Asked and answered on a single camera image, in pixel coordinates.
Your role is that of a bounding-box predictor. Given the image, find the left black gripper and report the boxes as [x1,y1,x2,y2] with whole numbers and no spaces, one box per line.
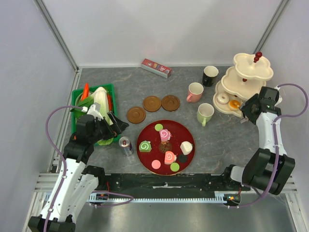
[89,111,128,143]

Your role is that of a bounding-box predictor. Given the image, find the toy orange carrot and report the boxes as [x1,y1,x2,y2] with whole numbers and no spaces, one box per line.
[81,83,89,101]

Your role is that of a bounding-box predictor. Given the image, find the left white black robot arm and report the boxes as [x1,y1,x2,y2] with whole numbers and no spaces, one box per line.
[28,110,129,232]

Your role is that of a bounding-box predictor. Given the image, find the dark red round tray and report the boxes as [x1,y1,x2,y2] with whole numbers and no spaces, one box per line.
[136,119,196,176]

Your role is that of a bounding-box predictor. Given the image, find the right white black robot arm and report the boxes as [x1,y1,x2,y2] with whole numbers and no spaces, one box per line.
[221,87,295,195]

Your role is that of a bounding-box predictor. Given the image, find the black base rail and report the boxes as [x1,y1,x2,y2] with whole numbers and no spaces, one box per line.
[99,174,249,192]

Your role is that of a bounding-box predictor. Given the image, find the toy napa cabbage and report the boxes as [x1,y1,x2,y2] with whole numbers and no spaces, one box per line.
[82,87,116,146]

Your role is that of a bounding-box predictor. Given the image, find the white ring donut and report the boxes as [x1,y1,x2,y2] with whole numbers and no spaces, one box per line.
[216,93,230,105]

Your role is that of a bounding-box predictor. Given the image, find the orange glazed donut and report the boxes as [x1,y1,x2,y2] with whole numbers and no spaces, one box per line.
[228,100,241,111]

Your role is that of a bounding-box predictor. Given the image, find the black mug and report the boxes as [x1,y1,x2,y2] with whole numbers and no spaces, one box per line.
[202,66,219,87]

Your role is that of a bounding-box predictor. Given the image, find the white cable duct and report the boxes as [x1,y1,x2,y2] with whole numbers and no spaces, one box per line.
[86,191,240,204]

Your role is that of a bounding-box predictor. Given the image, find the cream three tier stand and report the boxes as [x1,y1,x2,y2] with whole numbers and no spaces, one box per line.
[212,51,274,117]

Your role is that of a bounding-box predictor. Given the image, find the pink macaron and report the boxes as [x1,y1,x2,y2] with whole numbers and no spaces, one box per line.
[151,159,161,170]

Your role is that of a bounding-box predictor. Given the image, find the green swirl cake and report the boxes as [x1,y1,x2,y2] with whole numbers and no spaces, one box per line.
[139,141,152,153]

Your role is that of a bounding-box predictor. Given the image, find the red snack box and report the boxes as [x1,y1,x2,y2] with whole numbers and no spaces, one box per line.
[141,58,171,79]

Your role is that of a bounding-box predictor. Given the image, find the green macaron lower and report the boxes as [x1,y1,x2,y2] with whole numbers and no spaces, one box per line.
[170,162,180,172]

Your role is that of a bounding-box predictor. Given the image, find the green macaron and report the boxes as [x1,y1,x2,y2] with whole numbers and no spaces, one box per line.
[154,123,163,131]
[170,162,180,172]

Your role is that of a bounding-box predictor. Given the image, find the brown coaster right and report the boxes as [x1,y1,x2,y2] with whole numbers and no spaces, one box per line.
[161,95,180,112]

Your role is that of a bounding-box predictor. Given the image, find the white cream cake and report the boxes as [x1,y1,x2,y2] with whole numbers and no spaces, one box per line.
[180,141,193,155]

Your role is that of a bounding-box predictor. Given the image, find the green plastic basket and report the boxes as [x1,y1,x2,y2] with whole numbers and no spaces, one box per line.
[71,83,120,146]

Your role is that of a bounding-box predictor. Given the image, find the metal tongs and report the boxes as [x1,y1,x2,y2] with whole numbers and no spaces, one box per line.
[240,117,248,124]

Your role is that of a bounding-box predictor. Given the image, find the pink mug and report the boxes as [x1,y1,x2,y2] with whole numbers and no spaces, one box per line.
[186,82,204,103]

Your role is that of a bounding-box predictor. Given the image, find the energy drink can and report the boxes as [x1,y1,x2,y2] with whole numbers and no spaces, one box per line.
[119,136,133,156]

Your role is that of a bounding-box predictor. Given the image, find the green mug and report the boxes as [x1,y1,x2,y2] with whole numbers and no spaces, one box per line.
[197,103,214,127]

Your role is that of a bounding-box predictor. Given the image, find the brown coaster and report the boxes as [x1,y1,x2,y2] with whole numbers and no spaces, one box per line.
[143,96,161,112]
[126,106,146,124]
[161,95,180,112]

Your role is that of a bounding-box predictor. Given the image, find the green macaron upper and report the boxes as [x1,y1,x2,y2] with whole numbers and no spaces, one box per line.
[154,123,163,131]

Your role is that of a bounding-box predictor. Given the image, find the brown coaster middle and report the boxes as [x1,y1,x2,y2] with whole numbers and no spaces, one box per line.
[143,96,161,112]

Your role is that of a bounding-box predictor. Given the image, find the black sandwich cookie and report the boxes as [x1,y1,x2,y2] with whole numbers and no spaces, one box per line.
[178,154,188,163]

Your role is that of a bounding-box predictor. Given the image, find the pink swirl cake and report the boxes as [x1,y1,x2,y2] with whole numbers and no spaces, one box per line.
[159,129,171,142]
[164,151,177,165]

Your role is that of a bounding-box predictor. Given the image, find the brown coaster left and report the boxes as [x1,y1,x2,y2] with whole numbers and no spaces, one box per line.
[126,106,146,124]

